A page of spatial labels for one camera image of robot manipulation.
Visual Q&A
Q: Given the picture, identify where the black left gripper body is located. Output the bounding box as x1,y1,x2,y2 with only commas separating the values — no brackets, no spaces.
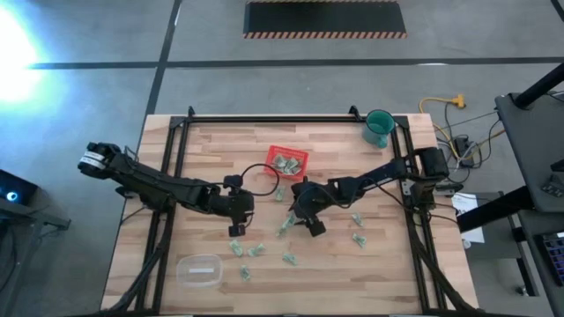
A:
214,174,256,226

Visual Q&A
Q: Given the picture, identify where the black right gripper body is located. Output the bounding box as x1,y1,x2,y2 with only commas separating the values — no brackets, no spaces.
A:
289,175,337,222

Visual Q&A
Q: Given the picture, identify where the orange plastic basket bin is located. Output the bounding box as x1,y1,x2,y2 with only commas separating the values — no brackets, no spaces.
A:
264,144,310,182

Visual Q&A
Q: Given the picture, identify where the clear plastic food container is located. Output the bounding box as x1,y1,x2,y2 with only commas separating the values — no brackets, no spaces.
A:
175,253,225,290

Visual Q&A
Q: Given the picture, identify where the green plastic cup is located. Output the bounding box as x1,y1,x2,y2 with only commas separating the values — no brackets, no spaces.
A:
361,108,397,150

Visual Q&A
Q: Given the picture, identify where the white paper sheet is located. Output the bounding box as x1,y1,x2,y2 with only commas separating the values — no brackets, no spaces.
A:
450,191,486,246

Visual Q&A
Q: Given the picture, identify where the black power strip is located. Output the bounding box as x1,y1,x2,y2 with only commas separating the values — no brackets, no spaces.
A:
453,135,477,169

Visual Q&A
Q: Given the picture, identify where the black hazard striped floor mat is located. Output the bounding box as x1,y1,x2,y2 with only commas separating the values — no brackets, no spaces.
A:
242,0,408,41

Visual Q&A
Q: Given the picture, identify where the black desk crossbar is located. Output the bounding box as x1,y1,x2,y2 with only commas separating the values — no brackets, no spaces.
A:
456,187,537,233

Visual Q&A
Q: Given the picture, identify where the grey metal stand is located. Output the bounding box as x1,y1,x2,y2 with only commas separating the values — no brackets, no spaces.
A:
0,200,72,317

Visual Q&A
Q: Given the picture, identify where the black device with blue light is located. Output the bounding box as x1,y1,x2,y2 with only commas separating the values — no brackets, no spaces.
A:
0,169,40,207

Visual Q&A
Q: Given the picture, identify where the dark grey low desk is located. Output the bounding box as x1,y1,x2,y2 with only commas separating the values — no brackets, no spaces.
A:
516,209,564,317

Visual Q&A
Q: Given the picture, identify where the dark grey side desk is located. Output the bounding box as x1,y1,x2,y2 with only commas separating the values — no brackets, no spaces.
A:
493,91,564,213

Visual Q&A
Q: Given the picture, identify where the backlit computer keyboard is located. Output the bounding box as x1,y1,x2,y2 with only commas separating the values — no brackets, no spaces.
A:
538,231,564,287

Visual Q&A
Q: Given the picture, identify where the black diagonal pole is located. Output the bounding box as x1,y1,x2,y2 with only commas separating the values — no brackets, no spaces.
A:
512,61,564,110

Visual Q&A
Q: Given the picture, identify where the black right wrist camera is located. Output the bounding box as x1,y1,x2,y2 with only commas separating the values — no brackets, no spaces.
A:
307,218,328,238

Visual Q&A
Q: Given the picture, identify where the black left wrist camera cable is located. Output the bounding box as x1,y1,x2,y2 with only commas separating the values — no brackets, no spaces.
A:
240,163,281,197

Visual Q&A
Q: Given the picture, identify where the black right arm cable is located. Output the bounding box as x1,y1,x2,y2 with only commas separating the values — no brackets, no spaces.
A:
368,181,436,217

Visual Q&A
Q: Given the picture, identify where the black aluminium table frame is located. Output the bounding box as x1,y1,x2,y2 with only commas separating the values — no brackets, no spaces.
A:
103,105,481,317

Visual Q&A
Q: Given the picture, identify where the black floor cable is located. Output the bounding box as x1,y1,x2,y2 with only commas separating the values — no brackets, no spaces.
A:
434,100,508,164

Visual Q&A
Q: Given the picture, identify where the yellow extension cord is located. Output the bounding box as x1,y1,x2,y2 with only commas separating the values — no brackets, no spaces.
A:
418,93,467,149

